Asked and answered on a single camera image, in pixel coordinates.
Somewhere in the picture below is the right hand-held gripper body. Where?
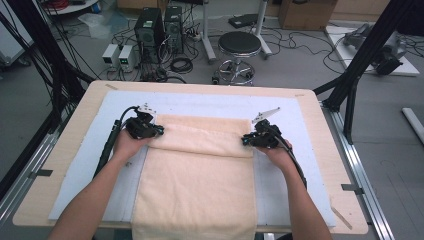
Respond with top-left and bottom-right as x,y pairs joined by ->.
250,107 -> 283,150

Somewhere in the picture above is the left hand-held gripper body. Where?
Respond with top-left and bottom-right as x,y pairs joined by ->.
125,103 -> 158,140

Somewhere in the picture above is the beige towel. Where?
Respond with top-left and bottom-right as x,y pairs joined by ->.
130,114 -> 258,240

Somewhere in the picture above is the person's left hand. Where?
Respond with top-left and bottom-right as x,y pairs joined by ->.
112,128 -> 154,163

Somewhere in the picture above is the person's right hand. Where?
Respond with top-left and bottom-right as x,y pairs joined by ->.
254,138 -> 296,175

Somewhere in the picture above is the white grid mat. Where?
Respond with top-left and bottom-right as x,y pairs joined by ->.
48,90 -> 337,228

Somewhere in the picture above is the white power supply unit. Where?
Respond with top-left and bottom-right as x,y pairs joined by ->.
118,44 -> 139,73
101,43 -> 120,70

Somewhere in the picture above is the black round stool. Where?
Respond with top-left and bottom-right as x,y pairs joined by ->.
212,30 -> 263,87

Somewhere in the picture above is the large black computer tower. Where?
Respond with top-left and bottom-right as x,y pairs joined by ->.
134,7 -> 166,64

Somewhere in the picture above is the small black computer tower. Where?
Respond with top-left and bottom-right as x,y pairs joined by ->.
164,4 -> 185,55

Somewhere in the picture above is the thin wooden stick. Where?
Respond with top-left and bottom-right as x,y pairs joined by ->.
329,204 -> 353,231

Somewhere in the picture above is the white stand leg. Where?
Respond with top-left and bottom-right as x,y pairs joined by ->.
253,0 -> 274,59
199,0 -> 218,64

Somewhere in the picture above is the clear plastic bag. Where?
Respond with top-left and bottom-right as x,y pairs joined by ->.
78,12 -> 129,39

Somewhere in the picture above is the black flat device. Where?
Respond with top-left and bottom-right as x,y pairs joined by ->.
228,13 -> 261,29

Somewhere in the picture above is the white base board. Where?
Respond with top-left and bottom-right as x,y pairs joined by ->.
324,24 -> 421,78

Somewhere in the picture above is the cardboard box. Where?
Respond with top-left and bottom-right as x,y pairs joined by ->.
278,0 -> 338,32

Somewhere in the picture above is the round white table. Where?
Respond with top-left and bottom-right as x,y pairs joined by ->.
39,0 -> 101,16

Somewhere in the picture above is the white tube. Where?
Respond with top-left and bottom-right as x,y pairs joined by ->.
401,107 -> 424,144

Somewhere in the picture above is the white cabinet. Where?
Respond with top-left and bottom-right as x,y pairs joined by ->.
0,13 -> 34,66

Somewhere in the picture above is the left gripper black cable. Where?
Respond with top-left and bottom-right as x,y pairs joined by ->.
93,105 -> 139,178

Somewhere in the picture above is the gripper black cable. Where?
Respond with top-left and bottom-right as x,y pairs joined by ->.
93,105 -> 139,178
271,124 -> 308,189

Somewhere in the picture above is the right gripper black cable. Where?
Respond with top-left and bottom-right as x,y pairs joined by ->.
271,124 -> 308,189

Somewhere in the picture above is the coil of black cable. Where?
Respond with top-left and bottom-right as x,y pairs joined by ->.
169,57 -> 194,75

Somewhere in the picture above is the aluminium rail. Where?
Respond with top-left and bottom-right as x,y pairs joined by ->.
0,131 -> 61,228
321,101 -> 396,240

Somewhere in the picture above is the black rail clip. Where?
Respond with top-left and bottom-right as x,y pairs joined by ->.
28,169 -> 54,178
341,183 -> 365,195

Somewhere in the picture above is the black frame post with cables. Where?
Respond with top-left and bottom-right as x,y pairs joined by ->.
5,0 -> 96,133

